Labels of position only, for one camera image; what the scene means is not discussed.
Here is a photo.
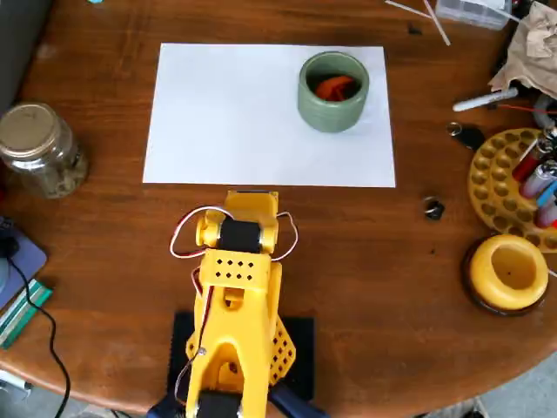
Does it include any pink red lighter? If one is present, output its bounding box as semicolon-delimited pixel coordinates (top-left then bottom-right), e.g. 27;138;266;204
534;204;557;228

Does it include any orange plastic boat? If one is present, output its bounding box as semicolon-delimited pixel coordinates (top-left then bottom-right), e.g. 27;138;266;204
313;76;354;102

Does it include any green ceramic cup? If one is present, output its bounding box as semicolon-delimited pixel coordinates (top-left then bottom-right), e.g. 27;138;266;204
298;51;371;134

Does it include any black red servo cable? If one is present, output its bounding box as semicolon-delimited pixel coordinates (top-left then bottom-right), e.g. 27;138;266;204
173;267;215;404

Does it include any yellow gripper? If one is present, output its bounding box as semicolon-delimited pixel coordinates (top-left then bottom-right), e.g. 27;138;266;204
223;190;280;228

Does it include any white black-tipped device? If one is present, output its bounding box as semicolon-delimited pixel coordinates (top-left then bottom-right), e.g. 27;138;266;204
0;368;34;398

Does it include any black power cable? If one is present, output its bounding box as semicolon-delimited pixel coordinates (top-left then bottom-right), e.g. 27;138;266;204
0;237;71;418

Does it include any white paper sheet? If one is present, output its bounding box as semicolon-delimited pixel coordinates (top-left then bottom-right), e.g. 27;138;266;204
142;42;397;189

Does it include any grey curved tube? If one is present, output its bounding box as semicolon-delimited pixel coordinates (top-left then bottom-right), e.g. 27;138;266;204
534;93;557;130

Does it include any yellow ring-shaped candle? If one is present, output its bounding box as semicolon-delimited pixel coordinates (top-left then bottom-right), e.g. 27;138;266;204
469;233;549;311

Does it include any white red servo cable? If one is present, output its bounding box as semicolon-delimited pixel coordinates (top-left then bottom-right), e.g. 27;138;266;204
272;212;300;262
169;206;232;259

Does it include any glass jar with gold lid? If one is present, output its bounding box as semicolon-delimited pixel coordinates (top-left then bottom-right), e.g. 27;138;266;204
0;102;90;200

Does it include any black key fob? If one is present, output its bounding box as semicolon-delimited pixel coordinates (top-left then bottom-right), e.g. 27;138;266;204
454;124;487;152

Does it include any purple notebook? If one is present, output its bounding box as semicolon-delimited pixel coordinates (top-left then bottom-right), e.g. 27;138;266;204
0;217;48;308

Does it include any blue clamp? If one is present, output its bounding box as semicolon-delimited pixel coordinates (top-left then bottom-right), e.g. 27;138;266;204
269;385;332;418
146;389;189;418

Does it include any yellow round tape dispenser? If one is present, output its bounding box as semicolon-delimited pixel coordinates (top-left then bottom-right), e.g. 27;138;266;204
461;237;550;318

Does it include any yellow round holed holder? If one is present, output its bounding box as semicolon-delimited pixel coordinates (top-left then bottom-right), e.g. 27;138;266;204
468;128;557;253

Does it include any green white book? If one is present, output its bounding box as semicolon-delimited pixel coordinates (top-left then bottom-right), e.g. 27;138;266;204
0;278;56;350

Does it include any thin red wire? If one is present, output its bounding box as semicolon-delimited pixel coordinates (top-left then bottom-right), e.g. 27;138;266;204
498;103;557;115

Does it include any thin white stick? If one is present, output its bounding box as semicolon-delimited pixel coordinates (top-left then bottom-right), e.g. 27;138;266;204
385;0;434;19

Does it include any clear plastic box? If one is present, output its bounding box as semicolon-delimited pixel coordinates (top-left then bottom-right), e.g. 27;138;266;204
434;0;514;30

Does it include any white marker pen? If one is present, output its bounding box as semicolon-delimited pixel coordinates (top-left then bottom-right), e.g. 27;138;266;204
452;88;520;113

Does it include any crumpled brown paper bag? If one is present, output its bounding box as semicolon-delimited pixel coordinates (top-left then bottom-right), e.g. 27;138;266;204
487;1;557;100

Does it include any blue lighter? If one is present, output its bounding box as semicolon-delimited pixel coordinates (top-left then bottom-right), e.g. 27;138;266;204
535;180;557;208

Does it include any pink lighter with silver top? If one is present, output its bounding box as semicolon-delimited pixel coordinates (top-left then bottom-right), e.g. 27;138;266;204
520;163;557;198

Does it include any long white stick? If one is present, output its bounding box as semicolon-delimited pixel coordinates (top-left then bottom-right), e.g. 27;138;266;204
424;0;452;46

